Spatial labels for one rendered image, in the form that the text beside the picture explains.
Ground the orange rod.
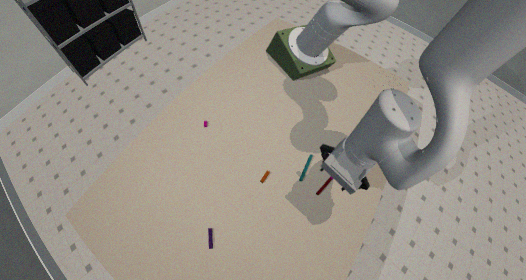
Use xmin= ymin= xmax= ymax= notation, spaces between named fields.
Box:
xmin=260 ymin=171 xmax=270 ymax=183

